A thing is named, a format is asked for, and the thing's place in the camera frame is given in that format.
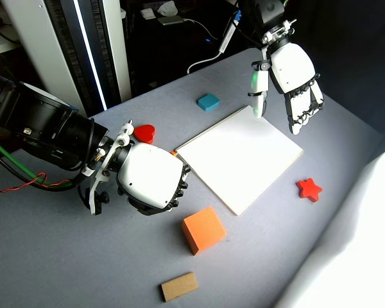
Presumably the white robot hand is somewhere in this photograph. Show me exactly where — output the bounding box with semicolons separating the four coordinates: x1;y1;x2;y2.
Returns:
247;41;325;136
116;142;191;216

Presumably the red heart block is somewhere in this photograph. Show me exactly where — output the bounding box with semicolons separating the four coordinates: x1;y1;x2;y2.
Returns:
133;124;157;145

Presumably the white power strip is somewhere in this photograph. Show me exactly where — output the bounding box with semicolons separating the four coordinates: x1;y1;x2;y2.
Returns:
218;11;242;54

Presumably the orange cube block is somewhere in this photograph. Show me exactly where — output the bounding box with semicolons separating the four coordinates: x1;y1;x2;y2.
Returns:
182;206;228;257

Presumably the blue rounded block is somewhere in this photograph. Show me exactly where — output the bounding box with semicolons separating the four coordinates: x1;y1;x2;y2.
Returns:
197;93;221;112

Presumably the white paper pad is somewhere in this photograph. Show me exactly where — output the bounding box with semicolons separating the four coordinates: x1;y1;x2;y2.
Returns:
175;105;304;216

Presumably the grey table cloth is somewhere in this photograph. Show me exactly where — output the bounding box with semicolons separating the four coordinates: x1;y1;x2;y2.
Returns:
0;47;384;308

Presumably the brown rectangular block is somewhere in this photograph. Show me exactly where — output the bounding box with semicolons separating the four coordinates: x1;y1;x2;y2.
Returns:
160;271;200;303

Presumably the red star block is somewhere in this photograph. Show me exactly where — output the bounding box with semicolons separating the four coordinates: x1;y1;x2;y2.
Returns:
295;178;323;203

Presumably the grey flat device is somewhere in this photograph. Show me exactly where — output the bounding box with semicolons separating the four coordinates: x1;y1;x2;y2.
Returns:
157;15;185;27

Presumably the white crumpled bag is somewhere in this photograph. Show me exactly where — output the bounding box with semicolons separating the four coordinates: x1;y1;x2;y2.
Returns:
140;0;179;19

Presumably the white column with black strip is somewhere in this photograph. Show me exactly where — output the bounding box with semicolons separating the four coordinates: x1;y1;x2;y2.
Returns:
1;0;133;118

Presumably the white backdrop sheet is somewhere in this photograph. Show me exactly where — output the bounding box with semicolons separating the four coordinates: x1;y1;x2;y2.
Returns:
274;141;385;308

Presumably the white power cable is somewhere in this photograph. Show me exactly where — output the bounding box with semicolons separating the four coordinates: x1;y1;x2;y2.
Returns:
186;50;224;75

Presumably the red black thin wire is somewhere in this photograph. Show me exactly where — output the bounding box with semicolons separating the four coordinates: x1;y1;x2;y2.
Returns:
0;172;72;196

